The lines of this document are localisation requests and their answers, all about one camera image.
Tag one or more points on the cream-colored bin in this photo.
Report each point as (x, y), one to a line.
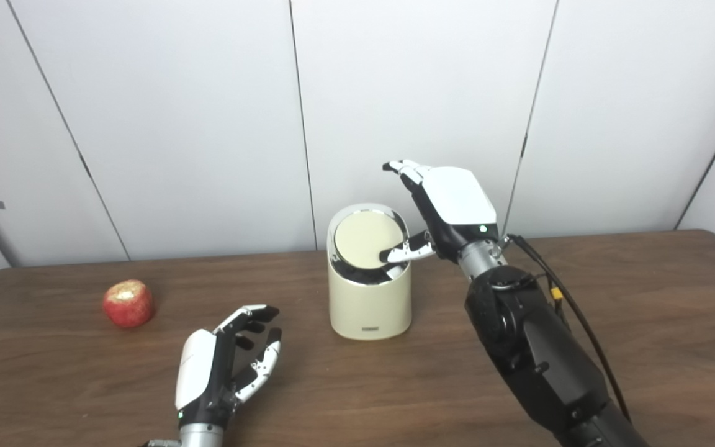
(367, 307)

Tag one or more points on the round cream bin lid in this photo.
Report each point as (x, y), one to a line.
(364, 239)

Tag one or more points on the white and black left hand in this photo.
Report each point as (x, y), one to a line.
(208, 379)

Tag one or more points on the red apple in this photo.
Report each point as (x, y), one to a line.
(128, 304)

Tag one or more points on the white and black right hand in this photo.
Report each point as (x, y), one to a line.
(450, 205)

